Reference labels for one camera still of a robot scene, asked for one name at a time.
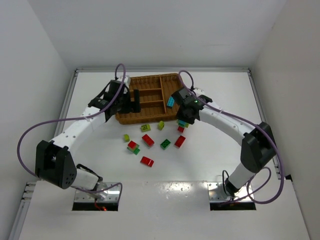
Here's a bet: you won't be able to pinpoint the red long lego brick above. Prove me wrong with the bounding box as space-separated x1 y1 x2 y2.
141 134 155 147

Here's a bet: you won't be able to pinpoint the small lime lego brick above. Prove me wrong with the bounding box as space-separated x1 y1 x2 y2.
123 134 130 143

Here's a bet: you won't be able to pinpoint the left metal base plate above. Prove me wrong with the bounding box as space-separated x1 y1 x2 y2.
74 181 123 204

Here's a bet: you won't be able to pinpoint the dark green square lego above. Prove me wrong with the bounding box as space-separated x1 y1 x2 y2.
160 139 171 150

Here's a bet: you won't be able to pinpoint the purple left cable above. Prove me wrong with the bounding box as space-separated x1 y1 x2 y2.
16 63 126 201

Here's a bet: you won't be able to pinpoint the teal long lego brick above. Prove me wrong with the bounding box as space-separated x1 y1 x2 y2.
166 96 175 109

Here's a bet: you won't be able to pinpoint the aluminium frame rail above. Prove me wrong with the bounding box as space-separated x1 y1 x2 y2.
75 67 250 73

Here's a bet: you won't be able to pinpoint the red curved lego brick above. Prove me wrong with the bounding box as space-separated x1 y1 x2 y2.
140 156 154 168

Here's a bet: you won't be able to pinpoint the brown wicker divided basket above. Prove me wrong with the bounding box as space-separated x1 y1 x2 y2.
115 73 182 125

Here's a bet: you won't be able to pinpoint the red green stacked legos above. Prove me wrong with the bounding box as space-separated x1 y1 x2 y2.
127 141 140 155

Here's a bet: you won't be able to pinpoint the metal base plate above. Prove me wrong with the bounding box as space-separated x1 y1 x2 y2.
74 181 123 204
207 181 255 203

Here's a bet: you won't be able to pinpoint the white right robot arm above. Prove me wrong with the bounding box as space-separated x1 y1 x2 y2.
171 87 276 197

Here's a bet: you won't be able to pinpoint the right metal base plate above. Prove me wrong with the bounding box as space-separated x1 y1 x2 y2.
207 181 255 203

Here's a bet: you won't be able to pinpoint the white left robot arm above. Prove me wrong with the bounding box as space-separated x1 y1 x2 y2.
35 76 141 191

